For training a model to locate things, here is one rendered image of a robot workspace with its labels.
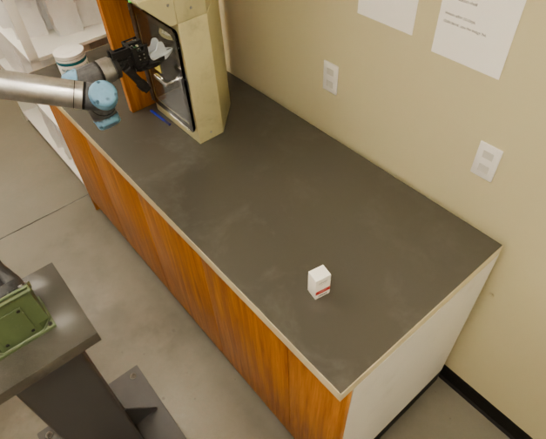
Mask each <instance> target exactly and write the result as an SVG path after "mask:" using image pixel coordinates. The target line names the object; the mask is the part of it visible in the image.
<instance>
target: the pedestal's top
mask: <svg viewBox="0 0 546 439"><path fill-rule="evenodd" d="M22 280H23V281H24V282H27V281H28V282H29V283H30V284H31V285H32V288H31V289H32V290H33V292H34V294H35V295H36V297H38V296H39V297H40V298H41V300H42V301H43V303H44V305H45V306H46V308H47V310H48V311H49V313H50V315H51V317H52V319H53V320H54V321H55V323H56V325H57V326H56V327H55V328H53V329H52V330H50V331H49V332H47V333H45V334H43V335H41V336H40V337H38V338H36V339H35V340H34V341H32V342H30V343H29V344H27V345H25V346H24V347H22V348H20V349H18V350H17V351H16V352H14V353H12V354H11V355H9V356H7V357H5V358H4V359H2V360H1V361H0V405H1V404H3V403H4V402H6V401H8V400H9V399H10V398H12V397H13V396H15V395H17V394H18V393H20V392H21V391H23V390H25V389H26V388H28V387H29V386H30V385H32V384H33V383H35V382H37V381H39V380H40V379H42V378H43V377H45V376H46V375H47V374H49V373H51V372H52V371H54V370H55V369H57V368H59V367H60V366H62V365H64V364H65V363H66V362H68V361H69V360H71V359H72V358H74V357H75V356H77V355H79V354H81V353H82V352H84V351H85V350H86V349H87V348H90V347H91V346H93V345H94V344H96V343H97V342H99V341H101V338H100V336H99V334H98V332H97V331H96V329H95V328H94V327H93V325H92V324H91V322H90V320H89V319H88V317H87V316H86V314H85V313H84V310H83V309H82V308H81V307H80V305H79V304H78V302H77V300H76V299H75V297H74V295H73V294H72V292H71V290H70V289H69V288H68V287H67V285H66V283H65V282H64V280H63V278H62V277H61V275H60V274H59V272H58V271H57V269H56V268H55V266H54V265H53V263H52V262H51V263H50V264H48V265H46V266H44V267H42V268H40V269H38V270H37V271H35V272H34V273H32V274H29V275H27V276H25V277H24V278H22Z"/></svg>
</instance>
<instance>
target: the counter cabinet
mask: <svg viewBox="0 0 546 439"><path fill-rule="evenodd" d="M50 108H51V111H52V113H53V115H54V117H55V120H56V121H57V124H58V127H59V129H60V131H61V133H62V135H63V137H64V140H65V143H66V144H67V146H68V148H69V150H70V153H71V156H72V157H73V160H74V162H75V164H76V166H77V169H78V171H79V173H80V175H81V178H82V180H83V182H84V185H85V187H86V189H87V191H88V193H89V195H90V197H91V201H92V203H93V205H94V206H95V208H96V210H98V209H99V208H100V209H101V210H102V212H103V213H104V214H105V215H106V216H107V218H108V219H109V220H110V221H111V223H112V224H113V225H114V226H115V227H116V228H117V229H118V230H119V231H120V232H121V234H122V235H123V236H124V237H125V238H126V240H127V241H128V242H129V243H130V244H131V246H132V247H133V248H134V249H135V250H136V252H137V253H138V254H139V255H140V257H141V258H142V259H143V260H144V261H145V263H146V264H147V265H148V266H149V267H150V269H151V270H152V271H153V272H154V273H155V274H156V275H157V276H158V277H159V279H160V280H161V281H162V282H163V283H164V284H165V286H166V287H167V288H168V289H169V291H170V292H171V293H172V294H173V295H174V297H175V298H176V299H177V300H178V301H179V303H180V304H181V305H182V306H183V307H184V309H185V310H186V311H187V312H188V314H189V315H190V316H191V317H192V318H193V319H194V320H195V321H196V322H197V323H198V325H199V326H200V327H201V328H202V329H203V331H204V332H205V333H206V334H207V336H208V337H209V338H210V339H211V340H212V342H213V343H214V344H215V345H216V346H217V347H218V349H219V350H220V351H221V352H222V354H223V355H224V356H225V357H226V358H227V360H228V361H229V362H230V363H231V364H232V365H233V366H234V367H235V368H236V369H237V371H238V372H239V373H240V374H241V376H242V377H243V378H244V379H245V380H246V382H247V383H248V384H249V385H250V386H251V388H252V389H253V390H254V391H255V392H256V394H257V395H258V396H259V397H260V399H261V400H262V401H263V402H264V403H265V404H266V405H267V407H268V408H270V410H271V411H272V412H273V413H274V414H275V416H276V417H277V418H278V419H279V420H280V422H281V423H282V424H283V425H284V426H285V428H286V429H287V430H288V431H289V433H290V432H291V435H292V436H293V437H294V439H379V438H380V437H381V436H382V435H383V434H384V433H385V432H386V431H387V430H388V429H389V428H390V427H391V426H392V425H393V424H394V423H395V422H396V421H397V420H398V419H399V418H400V417H401V416H402V415H403V414H404V413H405V412H406V411H407V410H408V409H409V408H410V407H411V406H412V405H413V403H414V402H415V401H416V400H417V399H418V398H419V397H420V396H421V395H422V394H423V393H424V392H425V391H426V390H427V389H428V388H429V387H430V386H431V385H432V384H433V383H434V382H435V381H436V380H437V378H438V376H439V374H440V373H441V371H442V368H443V366H444V364H445V362H446V360H447V359H448V356H449V354H450V352H451V350H452V348H453V346H454V345H455V342H456V340H457V338H458V336H459V334H460V332H461V331H462V328H463V326H464V324H465V322H466V320H467V318H468V316H469V314H470V312H471V310H472V308H473V306H474V305H475V302H476V300H477V298H478V296H479V294H480V292H481V291H482V288H483V286H484V284H485V282H486V280H487V278H488V277H489V274H490V272H491V270H492V268H493V266H494V264H495V262H496V260H497V258H498V256H499V254H498V255H497V256H496V257H495V258H494V259H493V260H492V261H490V263H489V264H488V265H487V266H486V267H485V268H483V270H482V271H481V272H480V273H478V274H477V275H476V276H475V277H474V278H473V279H472V280H471V281H470V282H469V283H468V284H466V285H465V286H464V287H463V288H462V289H461V290H460V291H459V292H458V293H457V294H456V295H454V296H453V297H452V298H451V299H450V300H449V301H448V302H447V303H446V304H445V305H444V306H443V307H441V308H440V309H439V310H438V311H437V312H436V313H435V314H434V315H433V316H432V317H431V318H429V319H428V320H427V321H426V322H425V323H424V324H423V325H422V326H421V327H420V328H419V329H417V330H416V331H415V332H414V333H413V334H412V335H411V336H410V337H409V338H408V339H407V340H406V341H404V342H403V343H402V344H401V345H400V346H399V347H398V348H397V349H396V350H395V351H394V352H393V353H392V354H391V355H390V356H389V357H388V358H387V359H386V360H385V361H384V362H383V363H381V364H380V365H379V366H378V367H377V368H376V369H375V370H374V371H373V372H372V373H371V374H370V375H368V376H367V377H366V378H365V379H364V380H363V381H362V382H361V383H360V384H359V385H358V386H356V387H355V388H354V389H353V390H352V391H351V392H350V393H349V394H348V395H347V396H346V397H344V398H343V399H342V400H341V401H339V400H338V399H337V398H336V397H335V396H334V395H333V394H332V393H331V392H330V391H329V390H328V389H327V388H326V387H325V386H324V385H323V384H322V383H321V382H320V381H319V379H318V378H317V377H316V376H315V375H314V374H313V373H312V372H311V371H310V370H309V369H308V368H307V367H306V366H305V365H304V364H303V363H302V362H301V361H300V360H299V359H298V358H297V356H296V355H295V354H294V353H293V352H292V351H291V350H290V349H289V348H288V347H287V346H286V345H285V344H284V343H283V342H282V341H281V340H280V339H279V338H278V337H277V336H276V335H275V333H274V332H273V331H272V330H271V329H270V328H269V327H268V326H267V325H266V324H265V323H264V322H263V321H262V320H261V319H260V318H259V317H258V316H257V315H256V314H255V313H254V312H253V310H252V309H251V308H250V307H249V306H247V304H246V303H245V302H244V301H243V300H242V299H240V297H239V296H238V295H237V294H236V293H234V291H233V290H232V289H231V288H230V287H229V286H228V285H227V284H226V283H225V282H224V281H223V280H222V279H221V278H220V277H219V276H218V275H217V274H216V273H215V272H214V271H213V270H212V269H211V268H210V267H209V265H208V264H207V263H206V262H205V261H204V260H203V259H202V258H201V257H200V256H199V255H198V254H197V253H196V252H195V251H194V250H193V249H192V248H191V247H190V246H189V245H188V244H187V242H186V241H185V240H184V239H183V238H182V237H181V236H180V235H179V234H178V233H177V232H176V231H175V230H174V229H173V228H172V227H171V226H170V225H169V224H168V223H167V222H166V221H165V219H164V218H163V217H162V216H161V215H160V214H159V213H158V212H157V211H156V210H155V209H154V208H153V207H152V206H151V205H150V204H149V203H148V202H147V201H146V200H145V199H144V198H143V196H142V195H141V194H140V193H139V192H138V191H137V190H136V189H135V188H134V187H133V186H132V185H131V184H130V183H129V182H128V181H127V180H126V179H125V178H124V177H123V176H122V175H121V173H120V172H119V171H118V170H117V169H116V168H115V167H114V166H113V165H112V164H111V163H110V162H109V161H108V160H107V159H106V158H105V157H104V156H103V155H102V154H101V153H100V152H99V150H98V149H97V148H96V147H95V146H94V145H93V144H92V143H91V142H90V141H89V140H88V139H87V138H86V137H85V136H84V135H83V134H82V133H81V132H80V131H79V130H78V129H77V127H76V126H75V125H74V124H73V123H72V122H71V121H70V120H69V119H68V118H67V117H66V116H65V115H64V114H63V113H62V112H61V111H60V110H59V109H58V108H57V107H56V106H54V105H50Z"/></svg>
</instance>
